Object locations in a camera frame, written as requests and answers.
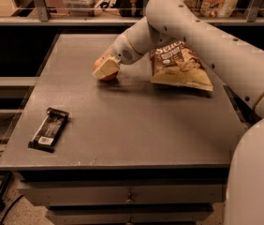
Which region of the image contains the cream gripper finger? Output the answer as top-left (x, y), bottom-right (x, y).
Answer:
top-left (92, 55), bottom-right (122, 81)

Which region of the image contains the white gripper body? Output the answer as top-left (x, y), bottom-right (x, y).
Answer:
top-left (103, 35), bottom-right (137, 65)

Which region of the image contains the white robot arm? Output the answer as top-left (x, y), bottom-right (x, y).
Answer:
top-left (94, 0), bottom-right (264, 225)

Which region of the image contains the black bag on shelf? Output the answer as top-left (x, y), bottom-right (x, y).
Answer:
top-left (115, 0), bottom-right (158, 18)

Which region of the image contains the brown yellow chips bag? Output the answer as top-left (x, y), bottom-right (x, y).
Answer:
top-left (150, 40), bottom-right (213, 91)

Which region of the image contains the grey drawer cabinet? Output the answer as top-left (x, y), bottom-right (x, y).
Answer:
top-left (0, 34), bottom-right (243, 225)

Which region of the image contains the grey metal shelf rack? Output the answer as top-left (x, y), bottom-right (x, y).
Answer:
top-left (0, 0), bottom-right (264, 26)

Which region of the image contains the black snack bar wrapper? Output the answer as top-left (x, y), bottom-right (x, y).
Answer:
top-left (28, 107), bottom-right (69, 153)

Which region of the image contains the upper drawer knob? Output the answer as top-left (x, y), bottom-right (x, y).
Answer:
top-left (125, 193), bottom-right (135, 204)

